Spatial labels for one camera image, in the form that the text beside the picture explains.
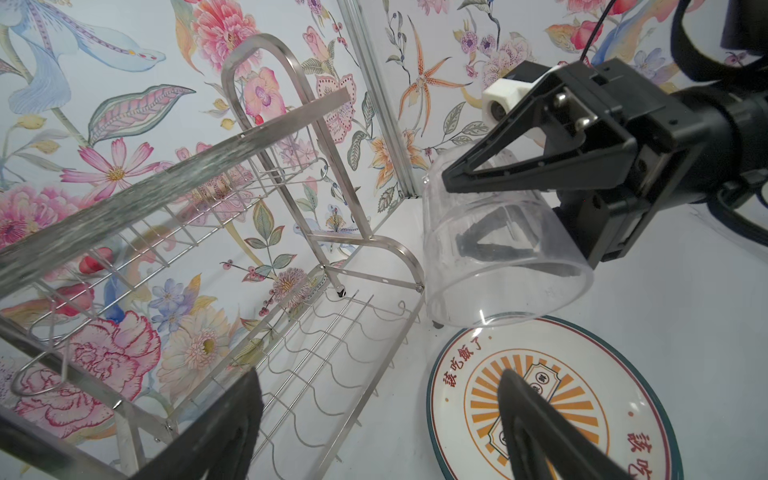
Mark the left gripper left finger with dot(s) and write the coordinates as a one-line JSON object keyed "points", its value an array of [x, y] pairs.
{"points": [[220, 443]]}

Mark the chrome two-tier dish rack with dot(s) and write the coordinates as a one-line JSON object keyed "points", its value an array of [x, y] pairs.
{"points": [[120, 328]]}

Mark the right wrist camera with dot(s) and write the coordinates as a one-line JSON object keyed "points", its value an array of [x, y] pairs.
{"points": [[505, 93]]}

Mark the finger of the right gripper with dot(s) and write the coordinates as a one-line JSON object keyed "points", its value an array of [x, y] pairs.
{"points": [[561, 136], [506, 235]]}

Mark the clear glass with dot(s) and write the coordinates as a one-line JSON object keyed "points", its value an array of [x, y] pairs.
{"points": [[465, 293]]}

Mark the orange patterned plate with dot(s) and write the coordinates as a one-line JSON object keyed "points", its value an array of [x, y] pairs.
{"points": [[585, 379]]}

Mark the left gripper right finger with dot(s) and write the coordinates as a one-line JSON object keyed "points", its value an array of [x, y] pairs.
{"points": [[542, 443]]}

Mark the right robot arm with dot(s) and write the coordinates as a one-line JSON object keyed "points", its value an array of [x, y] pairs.
{"points": [[739, 94]]}

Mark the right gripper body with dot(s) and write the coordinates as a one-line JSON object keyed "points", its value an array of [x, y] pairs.
{"points": [[668, 169]]}

